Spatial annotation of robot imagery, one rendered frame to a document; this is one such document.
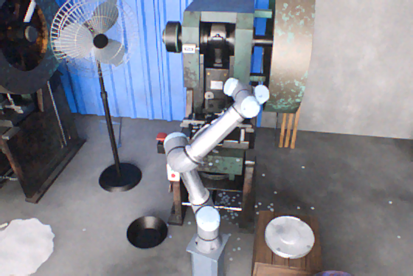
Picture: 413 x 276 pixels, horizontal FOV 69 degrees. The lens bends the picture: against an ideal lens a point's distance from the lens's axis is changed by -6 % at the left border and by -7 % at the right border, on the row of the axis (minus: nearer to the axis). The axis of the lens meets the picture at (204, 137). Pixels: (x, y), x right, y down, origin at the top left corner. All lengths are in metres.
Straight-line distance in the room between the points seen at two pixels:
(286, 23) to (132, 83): 2.29
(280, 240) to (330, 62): 1.92
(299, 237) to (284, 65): 1.02
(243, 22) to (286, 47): 0.36
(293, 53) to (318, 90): 1.88
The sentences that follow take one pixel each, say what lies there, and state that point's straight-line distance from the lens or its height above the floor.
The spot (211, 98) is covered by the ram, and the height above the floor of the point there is 0.98.
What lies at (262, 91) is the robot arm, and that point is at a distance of 1.42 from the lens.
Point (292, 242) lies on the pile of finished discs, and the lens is 1.98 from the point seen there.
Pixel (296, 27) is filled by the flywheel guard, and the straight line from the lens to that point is 1.56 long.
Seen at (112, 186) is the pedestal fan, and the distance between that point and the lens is 2.84.
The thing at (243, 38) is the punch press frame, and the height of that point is 1.38.
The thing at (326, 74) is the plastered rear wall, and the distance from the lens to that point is 3.35.
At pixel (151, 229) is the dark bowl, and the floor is 0.00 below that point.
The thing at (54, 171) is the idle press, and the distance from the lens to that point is 3.19.
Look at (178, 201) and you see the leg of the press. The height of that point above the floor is 0.25.
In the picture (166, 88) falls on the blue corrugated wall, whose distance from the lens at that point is 3.42.
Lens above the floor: 1.92
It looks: 35 degrees down
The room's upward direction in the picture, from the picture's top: straight up
